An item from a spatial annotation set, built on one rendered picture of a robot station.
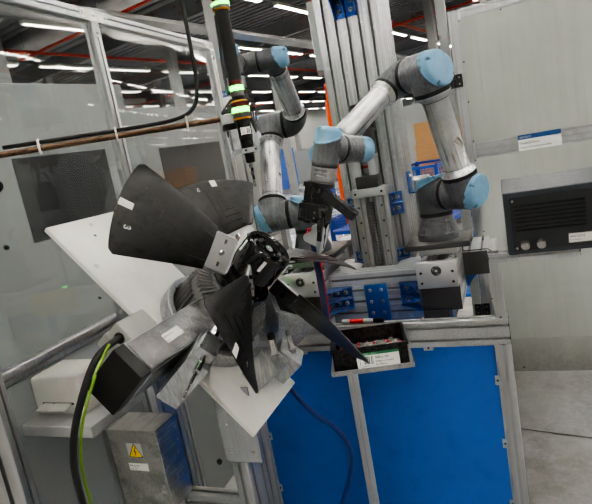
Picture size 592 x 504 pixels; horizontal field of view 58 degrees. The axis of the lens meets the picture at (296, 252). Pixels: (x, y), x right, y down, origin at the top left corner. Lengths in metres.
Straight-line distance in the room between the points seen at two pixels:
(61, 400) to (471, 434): 1.22
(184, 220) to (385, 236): 1.06
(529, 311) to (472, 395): 1.47
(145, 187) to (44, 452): 0.89
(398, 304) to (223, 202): 0.87
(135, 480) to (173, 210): 0.70
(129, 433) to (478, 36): 2.46
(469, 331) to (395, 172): 0.75
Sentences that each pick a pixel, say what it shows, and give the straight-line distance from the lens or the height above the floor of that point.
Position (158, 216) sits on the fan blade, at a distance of 1.18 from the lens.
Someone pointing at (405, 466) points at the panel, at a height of 0.35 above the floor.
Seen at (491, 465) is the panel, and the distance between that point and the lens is 1.90.
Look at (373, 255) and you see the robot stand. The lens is 2.14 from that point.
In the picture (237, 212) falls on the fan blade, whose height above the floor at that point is 1.31.
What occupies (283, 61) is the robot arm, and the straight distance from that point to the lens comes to 1.99.
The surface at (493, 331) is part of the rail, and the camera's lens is 1.67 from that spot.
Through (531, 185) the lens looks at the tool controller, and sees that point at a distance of 1.55.
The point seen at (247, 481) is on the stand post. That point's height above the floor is 0.65.
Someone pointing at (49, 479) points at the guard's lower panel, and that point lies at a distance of 1.79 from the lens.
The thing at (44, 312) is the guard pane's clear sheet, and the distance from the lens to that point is 1.75.
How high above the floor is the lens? 1.42
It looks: 10 degrees down
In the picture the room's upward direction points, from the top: 10 degrees counter-clockwise
